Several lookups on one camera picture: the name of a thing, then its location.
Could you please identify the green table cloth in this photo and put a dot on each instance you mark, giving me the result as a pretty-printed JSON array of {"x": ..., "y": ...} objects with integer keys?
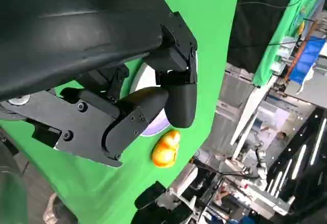
[{"x": 204, "y": 29}]

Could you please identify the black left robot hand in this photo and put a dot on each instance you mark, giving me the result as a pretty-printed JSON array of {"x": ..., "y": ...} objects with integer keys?
[{"x": 76, "y": 29}]

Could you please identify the black curtain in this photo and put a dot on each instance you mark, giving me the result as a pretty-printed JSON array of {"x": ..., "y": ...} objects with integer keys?
[{"x": 255, "y": 29}]

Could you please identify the white metal frame leg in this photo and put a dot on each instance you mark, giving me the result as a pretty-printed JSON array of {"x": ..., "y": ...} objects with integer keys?
[{"x": 247, "y": 116}]

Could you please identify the green hanging cloth with print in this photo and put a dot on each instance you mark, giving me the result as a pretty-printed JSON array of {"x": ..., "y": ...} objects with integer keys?
[{"x": 276, "y": 34}]

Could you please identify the lilac plate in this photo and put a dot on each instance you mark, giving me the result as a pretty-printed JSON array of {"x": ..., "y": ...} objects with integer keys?
[{"x": 155, "y": 126}]

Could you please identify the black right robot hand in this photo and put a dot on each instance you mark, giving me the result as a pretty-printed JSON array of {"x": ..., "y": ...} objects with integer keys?
[{"x": 149, "y": 196}]

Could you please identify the blue tarp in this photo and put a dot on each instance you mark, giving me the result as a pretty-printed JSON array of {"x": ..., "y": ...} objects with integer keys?
[{"x": 306, "y": 60}]

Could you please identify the orange white toy bread roll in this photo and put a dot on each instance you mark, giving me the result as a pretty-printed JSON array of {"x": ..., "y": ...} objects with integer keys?
[{"x": 166, "y": 149}]

